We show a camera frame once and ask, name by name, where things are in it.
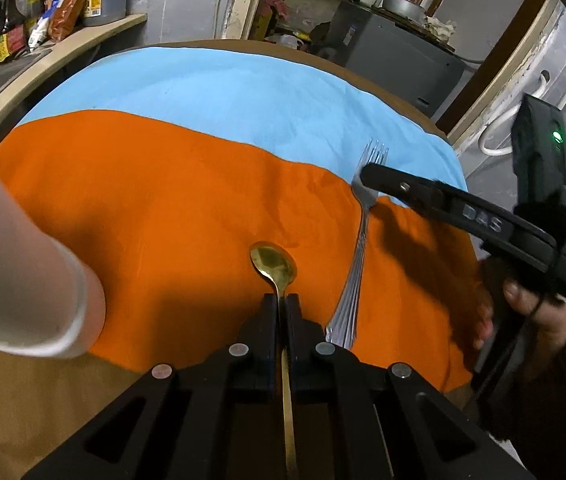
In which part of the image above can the silver fork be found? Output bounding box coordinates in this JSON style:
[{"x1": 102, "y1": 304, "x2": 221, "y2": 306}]
[{"x1": 325, "y1": 141, "x2": 388, "y2": 350}]

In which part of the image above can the small golden spoon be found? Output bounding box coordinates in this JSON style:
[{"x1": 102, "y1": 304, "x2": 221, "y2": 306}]
[{"x1": 249, "y1": 242, "x2": 299, "y2": 479}]

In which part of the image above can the kitchen counter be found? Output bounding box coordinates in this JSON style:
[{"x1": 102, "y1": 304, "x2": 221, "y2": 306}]
[{"x1": 0, "y1": 14, "x2": 146, "y2": 125}]

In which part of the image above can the right hand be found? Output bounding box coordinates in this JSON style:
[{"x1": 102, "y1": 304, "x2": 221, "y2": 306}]
[{"x1": 473, "y1": 257, "x2": 566, "y2": 379}]

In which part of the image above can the grey cabinet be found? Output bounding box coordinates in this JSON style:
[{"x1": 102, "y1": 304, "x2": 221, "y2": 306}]
[{"x1": 320, "y1": 1, "x2": 466, "y2": 117}]

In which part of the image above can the light blue cloth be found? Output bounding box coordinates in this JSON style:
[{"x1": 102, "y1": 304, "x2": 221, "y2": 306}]
[{"x1": 22, "y1": 47, "x2": 466, "y2": 190}]

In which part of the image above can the orange cloth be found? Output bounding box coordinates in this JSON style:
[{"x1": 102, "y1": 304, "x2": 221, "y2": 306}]
[{"x1": 0, "y1": 110, "x2": 476, "y2": 391}]

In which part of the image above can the metal pot on cabinet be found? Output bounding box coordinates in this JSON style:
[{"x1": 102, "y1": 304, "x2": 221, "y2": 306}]
[{"x1": 382, "y1": 0, "x2": 425, "y2": 24}]

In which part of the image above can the dark soy sauce bottle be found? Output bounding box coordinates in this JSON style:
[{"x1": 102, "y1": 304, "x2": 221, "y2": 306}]
[{"x1": 0, "y1": 0, "x2": 27, "y2": 64}]

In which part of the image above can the brown sauce pouch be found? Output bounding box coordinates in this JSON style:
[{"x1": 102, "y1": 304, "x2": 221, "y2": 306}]
[{"x1": 48, "y1": 0, "x2": 86, "y2": 42}]

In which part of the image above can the white flexible hose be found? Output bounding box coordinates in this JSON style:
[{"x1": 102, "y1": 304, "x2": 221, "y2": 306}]
[{"x1": 477, "y1": 69, "x2": 566, "y2": 157}]

